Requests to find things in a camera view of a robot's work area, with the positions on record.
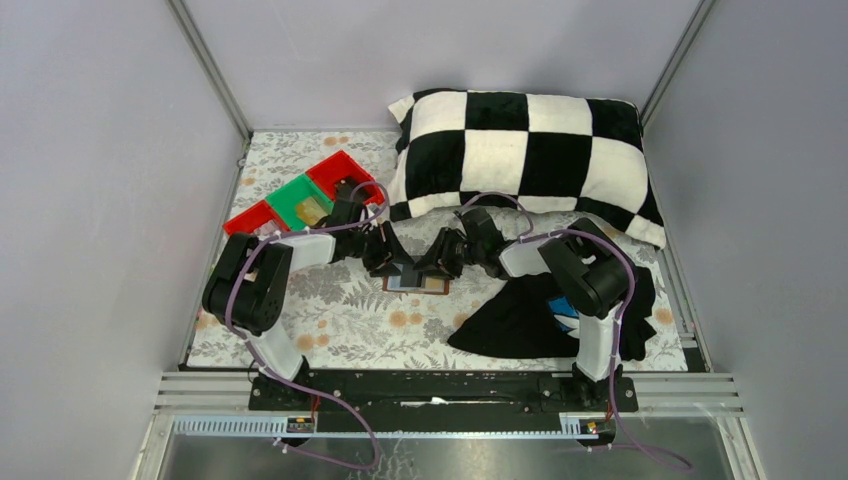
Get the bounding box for floral patterned table mat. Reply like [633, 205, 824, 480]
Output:
[187, 131, 688, 372]

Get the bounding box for green plastic bin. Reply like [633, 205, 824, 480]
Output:
[265, 174, 333, 231]

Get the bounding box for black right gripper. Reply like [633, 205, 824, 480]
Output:
[413, 228, 484, 282]

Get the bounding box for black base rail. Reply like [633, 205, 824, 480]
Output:
[248, 369, 639, 434]

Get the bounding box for red bin with cards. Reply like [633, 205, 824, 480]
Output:
[223, 200, 289, 236]

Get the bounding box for yellow object in green bin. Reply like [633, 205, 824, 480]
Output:
[294, 196, 332, 228]

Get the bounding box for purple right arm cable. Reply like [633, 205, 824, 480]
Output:
[455, 192, 694, 473]

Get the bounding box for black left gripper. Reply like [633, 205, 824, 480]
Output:
[348, 221, 414, 278]

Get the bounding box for black shirt blue white print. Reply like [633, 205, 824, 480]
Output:
[447, 267, 656, 361]

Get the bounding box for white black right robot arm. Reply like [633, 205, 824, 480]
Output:
[414, 208, 637, 412]

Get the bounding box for black white checkered pillow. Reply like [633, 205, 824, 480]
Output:
[387, 88, 667, 248]

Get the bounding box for gold credit card in holder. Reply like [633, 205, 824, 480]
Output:
[422, 277, 449, 294]

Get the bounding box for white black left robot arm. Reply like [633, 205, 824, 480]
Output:
[201, 200, 414, 411]

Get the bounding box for brown leather card holder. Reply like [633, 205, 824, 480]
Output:
[377, 257, 450, 296]

